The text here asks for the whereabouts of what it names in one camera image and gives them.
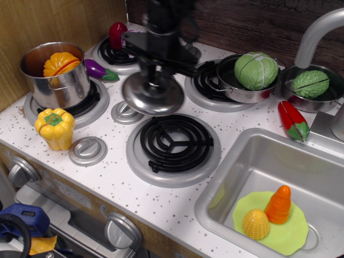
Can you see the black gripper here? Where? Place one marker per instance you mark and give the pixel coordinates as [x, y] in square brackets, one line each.
[163, 50]

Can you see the silver metal pot lid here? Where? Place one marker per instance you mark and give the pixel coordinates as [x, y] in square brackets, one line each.
[159, 96]

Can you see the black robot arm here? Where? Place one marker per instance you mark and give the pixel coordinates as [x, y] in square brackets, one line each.
[166, 23]

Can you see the grey back stove knob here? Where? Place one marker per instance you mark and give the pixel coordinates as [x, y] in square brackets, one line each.
[193, 50]

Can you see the grey stove knob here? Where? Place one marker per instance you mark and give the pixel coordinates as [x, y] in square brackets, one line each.
[125, 115]
[193, 50]
[88, 151]

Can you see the grey centre stove knob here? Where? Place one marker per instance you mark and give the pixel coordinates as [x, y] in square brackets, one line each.
[125, 115]

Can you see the grey front stove knob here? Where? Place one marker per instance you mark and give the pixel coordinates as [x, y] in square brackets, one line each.
[88, 151]

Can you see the back left black burner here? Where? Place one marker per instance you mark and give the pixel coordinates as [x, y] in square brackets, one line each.
[117, 61]

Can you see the black burner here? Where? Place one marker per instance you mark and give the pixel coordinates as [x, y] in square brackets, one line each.
[175, 151]
[117, 61]
[203, 90]
[84, 114]

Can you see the back right black burner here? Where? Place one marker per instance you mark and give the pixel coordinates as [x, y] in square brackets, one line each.
[203, 90]

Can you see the dark red toy vegetable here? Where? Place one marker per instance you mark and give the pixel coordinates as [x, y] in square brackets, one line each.
[115, 35]

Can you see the purple toy eggplant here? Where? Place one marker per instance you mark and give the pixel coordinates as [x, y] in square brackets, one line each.
[97, 71]

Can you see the shallow silver metal pan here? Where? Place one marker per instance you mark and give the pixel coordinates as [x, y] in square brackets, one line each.
[231, 87]

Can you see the front left black burner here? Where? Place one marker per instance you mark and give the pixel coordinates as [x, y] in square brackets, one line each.
[84, 114]

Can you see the front right black burner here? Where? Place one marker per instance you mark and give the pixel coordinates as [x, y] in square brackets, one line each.
[175, 151]

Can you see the green toy cabbage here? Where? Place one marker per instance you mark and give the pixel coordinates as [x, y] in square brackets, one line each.
[255, 70]

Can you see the orange toy pumpkin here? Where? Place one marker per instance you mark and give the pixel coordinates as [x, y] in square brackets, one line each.
[60, 63]

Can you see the tall silver metal pot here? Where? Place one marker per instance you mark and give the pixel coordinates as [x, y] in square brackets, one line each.
[60, 91]

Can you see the yellow toy bell pepper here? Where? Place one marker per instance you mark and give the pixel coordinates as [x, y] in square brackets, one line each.
[56, 127]

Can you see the silver sink basin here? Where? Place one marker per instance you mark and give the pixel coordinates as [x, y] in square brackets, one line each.
[258, 163]

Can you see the red toy chili pepper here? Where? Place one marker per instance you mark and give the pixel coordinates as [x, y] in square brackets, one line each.
[294, 124]

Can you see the green toy bitter gourd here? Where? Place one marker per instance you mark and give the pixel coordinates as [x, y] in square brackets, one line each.
[310, 84]

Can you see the silver metal bowl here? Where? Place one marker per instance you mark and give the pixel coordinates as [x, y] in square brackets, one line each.
[325, 102]

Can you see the grey right oven knob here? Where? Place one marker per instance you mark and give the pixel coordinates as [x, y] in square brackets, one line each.
[121, 233]

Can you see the grey oven knob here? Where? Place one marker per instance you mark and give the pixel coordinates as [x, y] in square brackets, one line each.
[121, 233]
[22, 172]

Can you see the grey left oven knob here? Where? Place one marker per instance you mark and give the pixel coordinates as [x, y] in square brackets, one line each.
[22, 172]

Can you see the yellow toy corn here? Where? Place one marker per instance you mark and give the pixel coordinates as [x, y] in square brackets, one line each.
[255, 224]

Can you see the orange toy carrot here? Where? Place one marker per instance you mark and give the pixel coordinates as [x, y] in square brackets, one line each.
[278, 208]

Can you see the silver faucet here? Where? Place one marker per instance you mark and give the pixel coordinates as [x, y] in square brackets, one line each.
[313, 35]

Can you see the yellow cloth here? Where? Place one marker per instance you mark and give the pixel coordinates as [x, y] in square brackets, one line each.
[42, 244]

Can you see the light green plate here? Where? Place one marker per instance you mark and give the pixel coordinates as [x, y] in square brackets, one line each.
[285, 238]

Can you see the grey oven door handle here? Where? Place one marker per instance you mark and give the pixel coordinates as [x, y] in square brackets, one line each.
[81, 231]

